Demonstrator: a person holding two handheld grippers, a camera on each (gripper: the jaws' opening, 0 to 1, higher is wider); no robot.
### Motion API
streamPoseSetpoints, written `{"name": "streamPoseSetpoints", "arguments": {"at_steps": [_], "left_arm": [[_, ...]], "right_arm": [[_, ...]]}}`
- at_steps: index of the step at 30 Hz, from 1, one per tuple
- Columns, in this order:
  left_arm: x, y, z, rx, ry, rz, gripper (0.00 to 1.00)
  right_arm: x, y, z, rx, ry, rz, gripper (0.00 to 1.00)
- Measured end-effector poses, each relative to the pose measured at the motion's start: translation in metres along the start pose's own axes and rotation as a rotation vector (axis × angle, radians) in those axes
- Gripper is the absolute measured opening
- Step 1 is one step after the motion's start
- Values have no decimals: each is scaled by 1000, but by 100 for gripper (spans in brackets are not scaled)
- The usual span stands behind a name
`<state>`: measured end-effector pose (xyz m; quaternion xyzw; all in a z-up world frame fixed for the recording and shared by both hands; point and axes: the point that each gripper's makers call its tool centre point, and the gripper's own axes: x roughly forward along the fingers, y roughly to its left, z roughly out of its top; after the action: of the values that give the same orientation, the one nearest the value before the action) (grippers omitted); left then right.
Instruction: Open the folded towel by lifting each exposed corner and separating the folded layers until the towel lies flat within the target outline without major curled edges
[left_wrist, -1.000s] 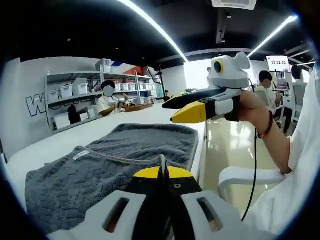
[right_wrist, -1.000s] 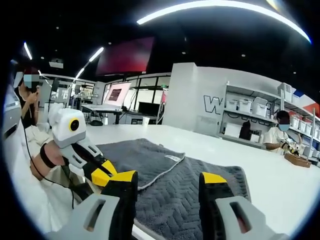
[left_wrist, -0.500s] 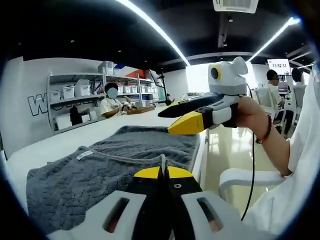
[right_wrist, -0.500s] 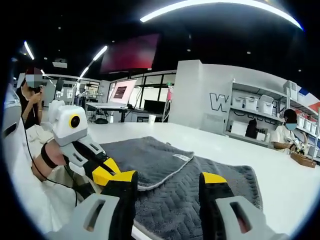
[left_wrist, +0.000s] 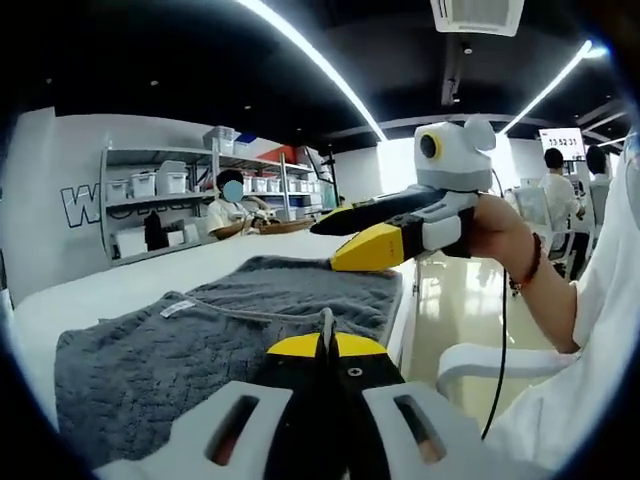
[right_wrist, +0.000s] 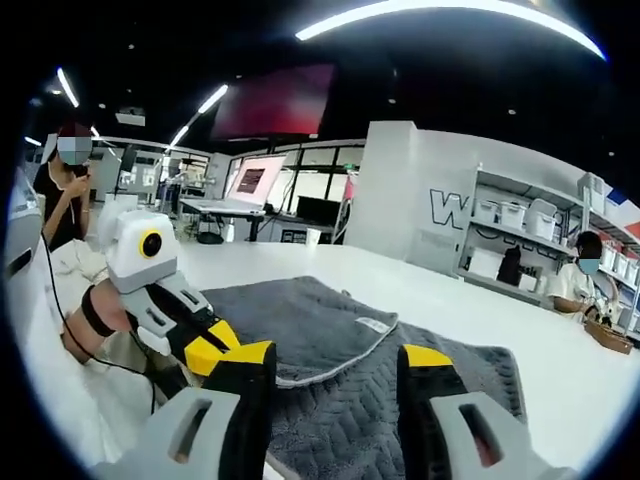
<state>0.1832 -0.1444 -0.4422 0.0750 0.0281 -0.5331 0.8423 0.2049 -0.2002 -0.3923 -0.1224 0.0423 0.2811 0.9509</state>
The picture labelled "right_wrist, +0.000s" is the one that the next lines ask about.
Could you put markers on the grey towel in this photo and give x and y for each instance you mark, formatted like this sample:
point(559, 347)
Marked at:
point(310, 325)

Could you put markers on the open silver laptop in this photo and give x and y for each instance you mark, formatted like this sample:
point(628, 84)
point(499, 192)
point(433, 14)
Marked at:
point(255, 182)

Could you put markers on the person's left hand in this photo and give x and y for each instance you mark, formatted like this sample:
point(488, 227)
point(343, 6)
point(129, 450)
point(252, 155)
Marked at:
point(115, 310)

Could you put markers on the black wristband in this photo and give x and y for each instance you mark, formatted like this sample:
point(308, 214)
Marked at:
point(90, 310)

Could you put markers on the laptop stand desk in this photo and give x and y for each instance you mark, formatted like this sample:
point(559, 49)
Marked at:
point(252, 227)

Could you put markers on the white grey chest device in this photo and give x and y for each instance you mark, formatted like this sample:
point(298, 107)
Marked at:
point(22, 235)

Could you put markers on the white paper cup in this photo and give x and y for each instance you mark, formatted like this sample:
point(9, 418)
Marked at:
point(313, 237)

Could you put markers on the ceiling mounted unit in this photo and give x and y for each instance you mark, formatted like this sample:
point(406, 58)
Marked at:
point(130, 116)

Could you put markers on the white box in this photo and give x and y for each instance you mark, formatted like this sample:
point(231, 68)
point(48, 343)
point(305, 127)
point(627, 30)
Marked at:
point(485, 264)

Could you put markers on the black desk monitor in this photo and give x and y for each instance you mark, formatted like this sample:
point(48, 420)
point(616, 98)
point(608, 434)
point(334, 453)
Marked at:
point(320, 212)

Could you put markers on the black bag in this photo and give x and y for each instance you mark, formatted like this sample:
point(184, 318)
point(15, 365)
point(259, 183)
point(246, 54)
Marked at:
point(509, 267)

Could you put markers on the short ceiling light strip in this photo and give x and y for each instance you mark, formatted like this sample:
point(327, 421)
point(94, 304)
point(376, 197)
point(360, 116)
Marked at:
point(67, 87)
point(212, 98)

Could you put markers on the grey metal shelf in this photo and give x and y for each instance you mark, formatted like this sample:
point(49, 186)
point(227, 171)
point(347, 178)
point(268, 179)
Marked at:
point(520, 235)

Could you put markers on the wooden tray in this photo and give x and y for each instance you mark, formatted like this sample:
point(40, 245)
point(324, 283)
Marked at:
point(607, 340)

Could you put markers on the white domed-lid storage bin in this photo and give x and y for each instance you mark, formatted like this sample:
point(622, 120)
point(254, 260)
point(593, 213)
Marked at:
point(543, 221)

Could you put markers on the red hanging monitor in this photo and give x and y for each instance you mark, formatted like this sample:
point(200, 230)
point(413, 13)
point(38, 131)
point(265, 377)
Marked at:
point(275, 102)

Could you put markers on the tall white storage bin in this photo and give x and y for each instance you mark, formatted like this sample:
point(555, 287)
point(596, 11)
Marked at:
point(592, 195)

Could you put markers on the long ceiling light strip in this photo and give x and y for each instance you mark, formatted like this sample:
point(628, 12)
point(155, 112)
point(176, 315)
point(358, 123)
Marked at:
point(450, 7)

